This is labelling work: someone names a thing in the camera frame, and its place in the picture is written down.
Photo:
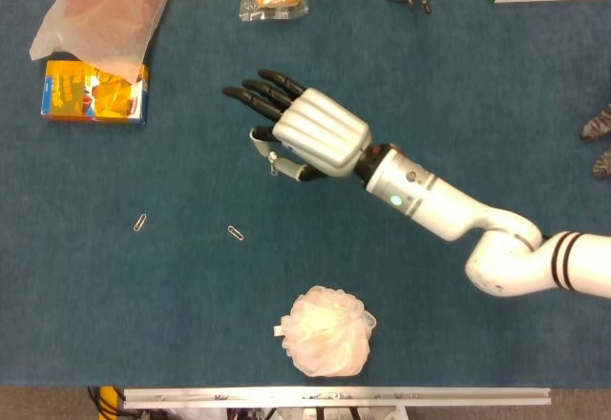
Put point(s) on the yellow blue snack box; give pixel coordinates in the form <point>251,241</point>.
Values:
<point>71,95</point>

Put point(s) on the translucent bag with pink contents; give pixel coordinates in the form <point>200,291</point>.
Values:
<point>105,9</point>

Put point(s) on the aluminium profile rail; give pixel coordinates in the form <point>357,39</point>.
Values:
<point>334,397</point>

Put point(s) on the paperclip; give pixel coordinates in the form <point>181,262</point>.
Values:
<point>274,168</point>
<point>235,233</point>
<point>140,223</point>

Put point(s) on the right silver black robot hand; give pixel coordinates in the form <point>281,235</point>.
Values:
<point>324,133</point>

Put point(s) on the white mesh bath pouf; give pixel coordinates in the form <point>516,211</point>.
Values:
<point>324,329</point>

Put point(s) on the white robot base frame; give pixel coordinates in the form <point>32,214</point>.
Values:
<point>286,414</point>

